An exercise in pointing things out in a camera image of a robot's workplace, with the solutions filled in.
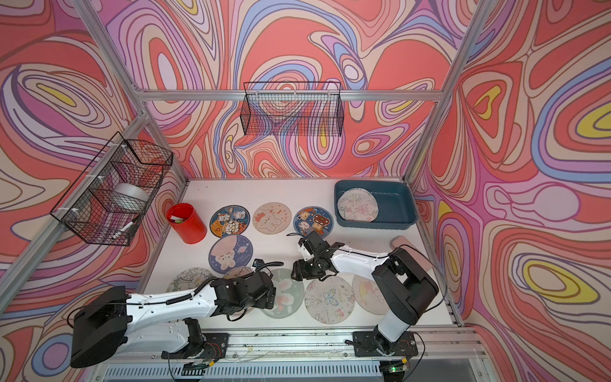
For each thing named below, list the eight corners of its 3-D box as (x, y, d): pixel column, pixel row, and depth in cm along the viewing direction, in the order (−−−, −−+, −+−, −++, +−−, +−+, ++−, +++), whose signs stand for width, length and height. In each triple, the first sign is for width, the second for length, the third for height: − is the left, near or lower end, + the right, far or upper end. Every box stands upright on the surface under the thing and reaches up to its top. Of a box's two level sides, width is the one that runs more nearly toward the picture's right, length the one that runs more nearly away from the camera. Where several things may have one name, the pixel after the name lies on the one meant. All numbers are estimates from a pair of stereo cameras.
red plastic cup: (176, 243, 99) (160, 225, 88) (184, 223, 106) (170, 203, 95) (203, 243, 99) (190, 225, 88) (210, 223, 106) (198, 203, 95)
